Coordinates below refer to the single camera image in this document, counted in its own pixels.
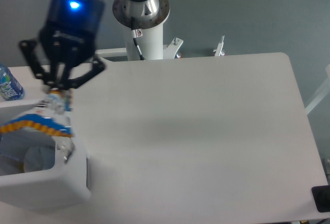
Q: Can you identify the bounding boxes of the white table frame leg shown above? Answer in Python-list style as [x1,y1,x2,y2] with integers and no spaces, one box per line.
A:
[305,65,329,115]

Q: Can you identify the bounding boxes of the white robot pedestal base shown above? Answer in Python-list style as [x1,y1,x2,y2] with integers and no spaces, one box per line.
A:
[96,0,184,61]

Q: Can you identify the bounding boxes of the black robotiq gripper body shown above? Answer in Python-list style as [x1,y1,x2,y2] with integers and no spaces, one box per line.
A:
[39,0,105,67]

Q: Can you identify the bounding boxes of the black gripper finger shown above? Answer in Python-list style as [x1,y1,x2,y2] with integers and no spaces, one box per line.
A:
[61,54,106,90]
[19,39,66,89]

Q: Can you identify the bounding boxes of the blue snack wrapper bag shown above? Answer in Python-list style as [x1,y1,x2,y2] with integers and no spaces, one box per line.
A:
[0,86,76,164]

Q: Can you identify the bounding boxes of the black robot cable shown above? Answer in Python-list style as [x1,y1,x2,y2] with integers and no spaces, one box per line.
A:
[129,17,145,61]

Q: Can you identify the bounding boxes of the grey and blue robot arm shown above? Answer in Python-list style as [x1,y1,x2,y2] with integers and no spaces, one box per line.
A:
[19,0,148,90]

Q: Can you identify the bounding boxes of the blue labelled drink bottle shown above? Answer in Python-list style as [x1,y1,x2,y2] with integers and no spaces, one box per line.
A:
[1,63,25,101]

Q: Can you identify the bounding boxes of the crumpled white tissue paper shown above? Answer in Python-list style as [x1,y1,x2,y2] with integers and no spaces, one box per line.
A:
[23,146,55,172]

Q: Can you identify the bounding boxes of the crushed clear plastic bottle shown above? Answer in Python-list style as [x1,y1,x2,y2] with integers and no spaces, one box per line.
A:
[1,133,26,175]

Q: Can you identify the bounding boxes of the black device at table edge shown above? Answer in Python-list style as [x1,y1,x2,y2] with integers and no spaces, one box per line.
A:
[311,185,329,213]

